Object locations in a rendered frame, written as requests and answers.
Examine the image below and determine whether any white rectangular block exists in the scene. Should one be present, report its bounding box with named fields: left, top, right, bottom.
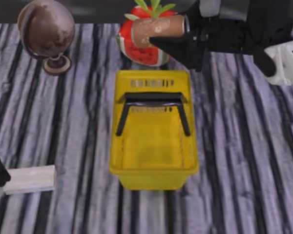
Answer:
left=3, top=165, right=57, bottom=195

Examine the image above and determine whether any red watermelon patterned toy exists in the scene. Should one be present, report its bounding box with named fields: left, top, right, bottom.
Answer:
left=115, top=0, right=179, bottom=67

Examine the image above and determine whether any brown cylindrical can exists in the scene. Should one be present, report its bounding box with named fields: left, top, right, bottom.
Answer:
left=131, top=15, right=191, bottom=48

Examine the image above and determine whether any brown globe on stand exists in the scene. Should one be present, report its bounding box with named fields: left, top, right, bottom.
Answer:
left=16, top=0, right=76, bottom=76

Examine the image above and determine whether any yellow plastic shopping basket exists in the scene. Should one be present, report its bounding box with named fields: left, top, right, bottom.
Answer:
left=109, top=70, right=200, bottom=191

